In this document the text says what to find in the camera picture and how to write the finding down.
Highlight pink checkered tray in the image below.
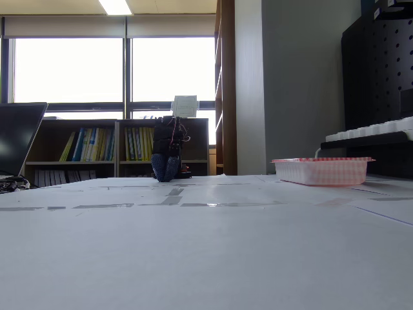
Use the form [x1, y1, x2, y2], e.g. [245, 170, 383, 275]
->
[270, 156, 377, 187]

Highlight low wooden bookshelf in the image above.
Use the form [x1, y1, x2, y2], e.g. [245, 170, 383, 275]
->
[24, 118, 210, 189]

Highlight grey tape strip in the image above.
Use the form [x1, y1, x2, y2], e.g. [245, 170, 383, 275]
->
[159, 194, 184, 206]
[71, 203, 135, 209]

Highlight white paper sign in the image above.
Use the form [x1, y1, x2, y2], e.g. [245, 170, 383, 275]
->
[172, 94, 199, 119]

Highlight blue book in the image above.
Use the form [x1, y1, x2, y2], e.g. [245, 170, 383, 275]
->
[72, 127, 86, 163]

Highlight tall brown wooden shelf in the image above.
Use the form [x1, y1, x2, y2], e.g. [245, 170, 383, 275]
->
[214, 0, 239, 176]

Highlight leaning yellow book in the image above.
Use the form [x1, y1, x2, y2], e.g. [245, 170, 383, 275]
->
[59, 130, 77, 163]

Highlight beige roller blind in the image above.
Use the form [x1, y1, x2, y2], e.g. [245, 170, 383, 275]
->
[126, 14, 217, 38]

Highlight dark laptop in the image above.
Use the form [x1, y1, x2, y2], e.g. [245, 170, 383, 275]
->
[0, 102, 49, 182]

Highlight ceiling light panel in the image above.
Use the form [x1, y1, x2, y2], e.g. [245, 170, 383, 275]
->
[97, 0, 133, 16]

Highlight white power strip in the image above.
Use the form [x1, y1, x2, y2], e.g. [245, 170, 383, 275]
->
[325, 116, 413, 143]

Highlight black desk shelf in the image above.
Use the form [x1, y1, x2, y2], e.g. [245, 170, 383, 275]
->
[319, 130, 413, 180]

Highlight black pegboard panel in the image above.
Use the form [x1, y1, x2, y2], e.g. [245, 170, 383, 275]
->
[341, 12, 413, 130]

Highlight dark grey box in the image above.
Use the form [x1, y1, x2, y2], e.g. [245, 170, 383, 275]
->
[399, 88, 413, 119]

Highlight dark labelled storage box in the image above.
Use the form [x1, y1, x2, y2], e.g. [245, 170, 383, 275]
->
[360, 0, 413, 21]

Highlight robot servo cable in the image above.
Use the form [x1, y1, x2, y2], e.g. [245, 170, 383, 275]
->
[173, 116, 192, 143]

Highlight dark window frame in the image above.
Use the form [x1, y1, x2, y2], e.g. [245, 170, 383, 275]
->
[0, 36, 217, 121]

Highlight black laptop cables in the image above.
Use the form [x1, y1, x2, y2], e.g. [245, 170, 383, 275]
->
[0, 175, 32, 195]

